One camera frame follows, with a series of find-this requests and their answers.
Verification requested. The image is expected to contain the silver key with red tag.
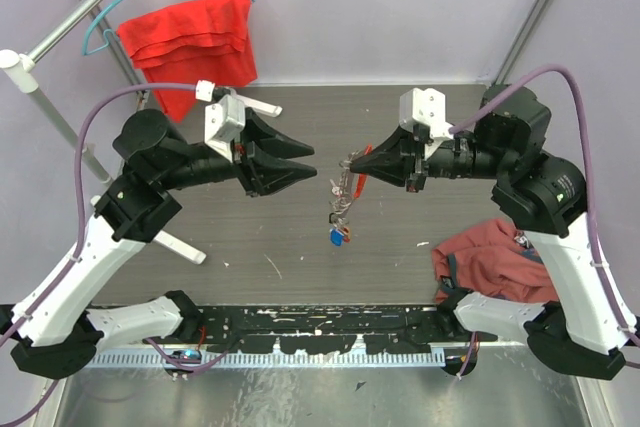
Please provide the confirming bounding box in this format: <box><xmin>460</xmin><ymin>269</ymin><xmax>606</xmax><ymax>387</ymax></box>
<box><xmin>330</xmin><ymin>179</ymin><xmax>344</xmax><ymax>198</ymax></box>

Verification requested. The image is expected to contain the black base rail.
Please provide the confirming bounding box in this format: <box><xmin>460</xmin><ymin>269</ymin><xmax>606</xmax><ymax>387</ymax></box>
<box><xmin>142</xmin><ymin>302</ymin><xmax>499</xmax><ymax>356</ymax></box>

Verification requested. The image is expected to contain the red cloth on hanger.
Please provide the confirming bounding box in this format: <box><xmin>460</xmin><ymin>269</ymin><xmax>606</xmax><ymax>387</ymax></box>
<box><xmin>116</xmin><ymin>0</ymin><xmax>259</xmax><ymax>124</ymax></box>

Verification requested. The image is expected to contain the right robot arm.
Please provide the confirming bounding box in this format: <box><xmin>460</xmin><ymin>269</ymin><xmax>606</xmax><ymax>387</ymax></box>
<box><xmin>351</xmin><ymin>85</ymin><xmax>639</xmax><ymax>380</ymax></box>

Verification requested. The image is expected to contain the crumpled maroon shirt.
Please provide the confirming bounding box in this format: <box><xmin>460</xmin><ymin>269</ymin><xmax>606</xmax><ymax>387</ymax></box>
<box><xmin>431</xmin><ymin>218</ymin><xmax>559</xmax><ymax>303</ymax></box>

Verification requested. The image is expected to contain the metal key organizer red handle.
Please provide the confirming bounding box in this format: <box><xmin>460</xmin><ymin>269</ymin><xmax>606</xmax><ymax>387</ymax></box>
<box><xmin>329</xmin><ymin>144</ymin><xmax>373</xmax><ymax>229</ymax></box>

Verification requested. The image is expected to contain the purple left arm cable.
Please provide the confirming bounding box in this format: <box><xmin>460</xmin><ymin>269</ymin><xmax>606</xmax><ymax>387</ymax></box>
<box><xmin>0</xmin><ymin>82</ymin><xmax>221</xmax><ymax>421</ymax></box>

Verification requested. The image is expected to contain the white clothes rack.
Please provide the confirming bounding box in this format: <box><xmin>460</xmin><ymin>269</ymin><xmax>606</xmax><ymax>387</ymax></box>
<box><xmin>0</xmin><ymin>0</ymin><xmax>283</xmax><ymax>266</ymax></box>

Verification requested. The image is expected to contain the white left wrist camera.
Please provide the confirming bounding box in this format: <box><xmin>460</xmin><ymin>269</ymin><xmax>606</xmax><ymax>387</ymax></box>
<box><xmin>195</xmin><ymin>80</ymin><xmax>246</xmax><ymax>163</ymax></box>

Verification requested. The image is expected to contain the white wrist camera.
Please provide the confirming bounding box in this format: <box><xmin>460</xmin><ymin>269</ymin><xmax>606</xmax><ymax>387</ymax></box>
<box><xmin>399</xmin><ymin>88</ymin><xmax>453</xmax><ymax>139</ymax></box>
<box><xmin>195</xmin><ymin>80</ymin><xmax>246</xmax><ymax>163</ymax></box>

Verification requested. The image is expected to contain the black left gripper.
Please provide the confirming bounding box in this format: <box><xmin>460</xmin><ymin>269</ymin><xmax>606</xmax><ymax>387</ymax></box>
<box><xmin>161</xmin><ymin>107</ymin><xmax>321</xmax><ymax>198</ymax></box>

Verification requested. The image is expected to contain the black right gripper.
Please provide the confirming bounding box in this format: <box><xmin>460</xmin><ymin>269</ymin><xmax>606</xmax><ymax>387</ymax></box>
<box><xmin>349</xmin><ymin>121</ymin><xmax>511</xmax><ymax>192</ymax></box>

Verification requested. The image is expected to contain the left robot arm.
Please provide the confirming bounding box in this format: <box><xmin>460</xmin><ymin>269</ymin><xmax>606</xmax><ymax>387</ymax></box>
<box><xmin>1</xmin><ymin>107</ymin><xmax>317</xmax><ymax>380</ymax></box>

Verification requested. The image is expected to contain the blue key tag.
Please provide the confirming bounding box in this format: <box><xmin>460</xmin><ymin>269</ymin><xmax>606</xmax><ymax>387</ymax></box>
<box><xmin>329</xmin><ymin>228</ymin><xmax>346</xmax><ymax>247</ymax></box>

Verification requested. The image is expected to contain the slotted cable duct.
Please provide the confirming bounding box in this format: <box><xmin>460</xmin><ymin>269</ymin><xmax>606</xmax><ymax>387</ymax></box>
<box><xmin>88</xmin><ymin>348</ymin><xmax>446</xmax><ymax>369</ymax></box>

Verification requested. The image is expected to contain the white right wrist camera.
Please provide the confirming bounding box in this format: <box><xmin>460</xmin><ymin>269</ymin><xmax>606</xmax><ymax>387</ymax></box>
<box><xmin>399</xmin><ymin>88</ymin><xmax>453</xmax><ymax>139</ymax></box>

